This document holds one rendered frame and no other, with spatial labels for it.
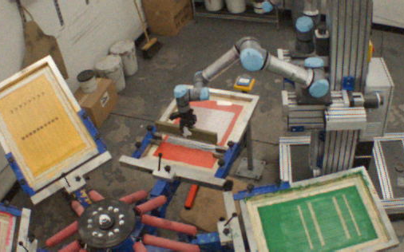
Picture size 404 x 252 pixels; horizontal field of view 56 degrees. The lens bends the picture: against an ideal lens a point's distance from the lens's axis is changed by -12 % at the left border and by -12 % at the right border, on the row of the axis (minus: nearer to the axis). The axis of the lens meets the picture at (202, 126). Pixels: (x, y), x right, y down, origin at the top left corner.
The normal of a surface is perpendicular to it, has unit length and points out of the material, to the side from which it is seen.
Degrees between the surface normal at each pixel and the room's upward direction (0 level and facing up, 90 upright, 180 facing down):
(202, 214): 0
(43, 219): 0
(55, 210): 0
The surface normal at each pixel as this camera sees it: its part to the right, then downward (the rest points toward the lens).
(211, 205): -0.12, -0.74
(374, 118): -0.09, 0.68
